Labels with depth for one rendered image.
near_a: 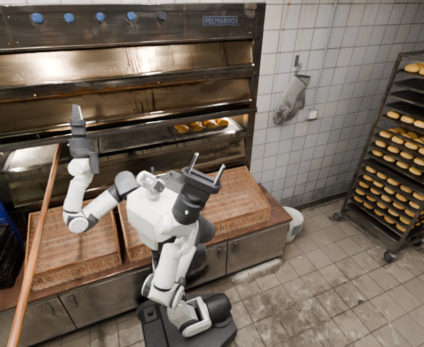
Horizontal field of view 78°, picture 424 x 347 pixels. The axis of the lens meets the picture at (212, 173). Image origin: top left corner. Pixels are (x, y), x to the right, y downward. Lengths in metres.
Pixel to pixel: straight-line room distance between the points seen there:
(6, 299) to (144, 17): 1.92
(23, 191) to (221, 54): 1.67
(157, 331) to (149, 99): 1.62
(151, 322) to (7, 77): 1.80
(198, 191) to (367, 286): 2.32
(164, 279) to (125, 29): 1.42
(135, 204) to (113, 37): 1.05
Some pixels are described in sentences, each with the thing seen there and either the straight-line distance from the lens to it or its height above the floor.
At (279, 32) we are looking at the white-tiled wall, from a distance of 2.20.
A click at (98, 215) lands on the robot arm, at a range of 1.34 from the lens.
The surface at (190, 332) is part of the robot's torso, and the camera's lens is 2.01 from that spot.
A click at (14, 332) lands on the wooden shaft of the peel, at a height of 1.20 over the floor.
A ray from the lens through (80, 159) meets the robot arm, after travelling 1.24.
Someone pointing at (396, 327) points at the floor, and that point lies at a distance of 2.76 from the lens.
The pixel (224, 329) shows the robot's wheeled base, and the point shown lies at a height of 0.17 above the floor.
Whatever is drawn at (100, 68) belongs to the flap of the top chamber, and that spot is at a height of 1.78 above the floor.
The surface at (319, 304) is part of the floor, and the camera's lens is 2.60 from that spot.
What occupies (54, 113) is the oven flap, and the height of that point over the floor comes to 1.53.
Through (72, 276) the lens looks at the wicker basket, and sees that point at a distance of 2.05.
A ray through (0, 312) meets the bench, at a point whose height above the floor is 0.56.
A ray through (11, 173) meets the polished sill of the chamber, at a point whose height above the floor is 1.18.
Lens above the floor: 2.13
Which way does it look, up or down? 34 degrees down
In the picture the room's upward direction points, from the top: straight up
